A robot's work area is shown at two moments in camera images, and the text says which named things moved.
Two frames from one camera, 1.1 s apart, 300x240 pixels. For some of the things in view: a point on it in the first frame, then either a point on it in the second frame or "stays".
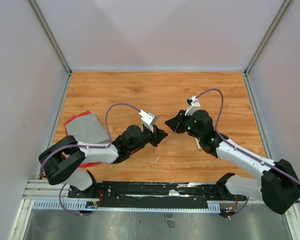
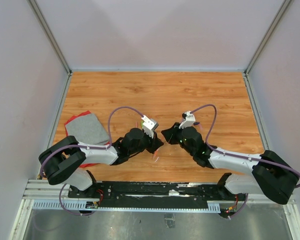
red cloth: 70,120 stays
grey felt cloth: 87,129 stays
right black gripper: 175,123 to 174,130
